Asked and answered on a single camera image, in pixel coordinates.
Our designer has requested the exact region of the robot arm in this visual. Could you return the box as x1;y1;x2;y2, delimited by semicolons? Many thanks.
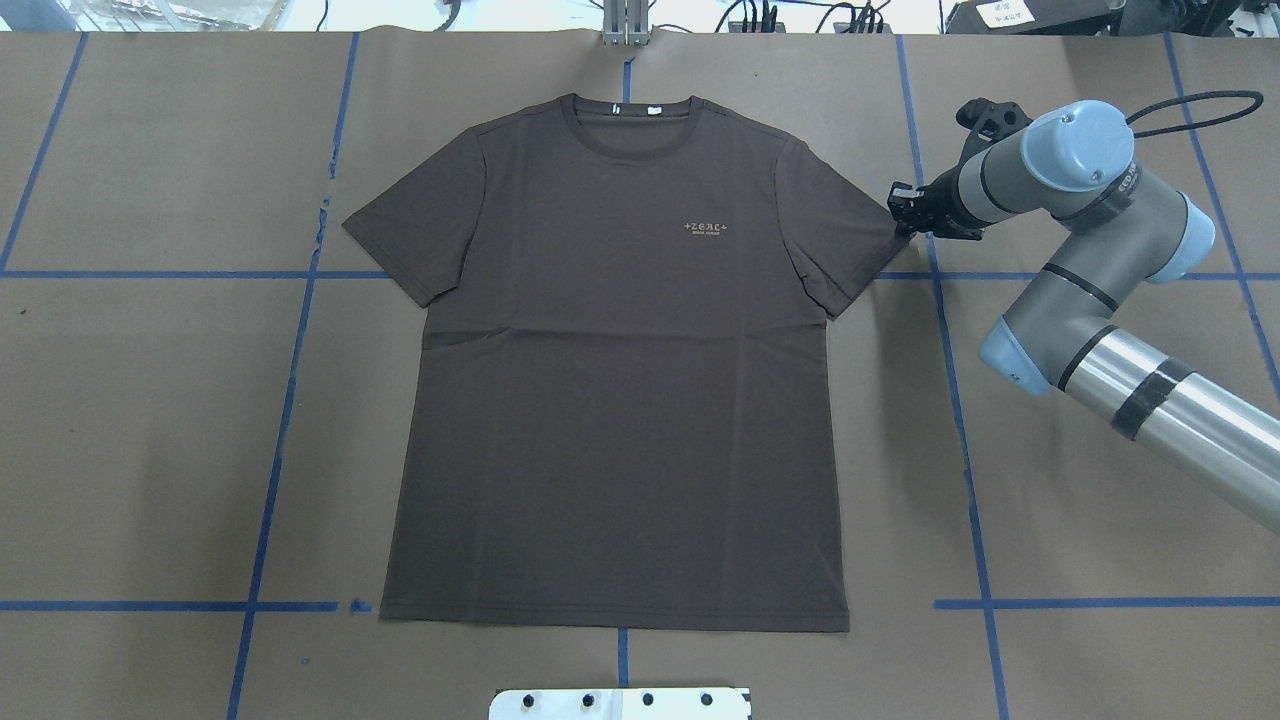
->
887;97;1279;530

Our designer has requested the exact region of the dark brown t-shirt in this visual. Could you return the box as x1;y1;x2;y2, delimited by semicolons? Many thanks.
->
342;94;905;634

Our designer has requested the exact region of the aluminium frame post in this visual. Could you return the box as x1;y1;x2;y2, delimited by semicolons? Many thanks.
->
598;0;652;46

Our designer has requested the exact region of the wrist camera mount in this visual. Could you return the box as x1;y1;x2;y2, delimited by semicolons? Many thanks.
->
955;97;1033;158

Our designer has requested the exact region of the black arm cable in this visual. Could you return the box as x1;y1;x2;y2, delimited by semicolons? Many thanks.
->
1128;90;1265;138

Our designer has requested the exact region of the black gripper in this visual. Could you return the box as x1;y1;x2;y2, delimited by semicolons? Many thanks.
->
888;182;963;238

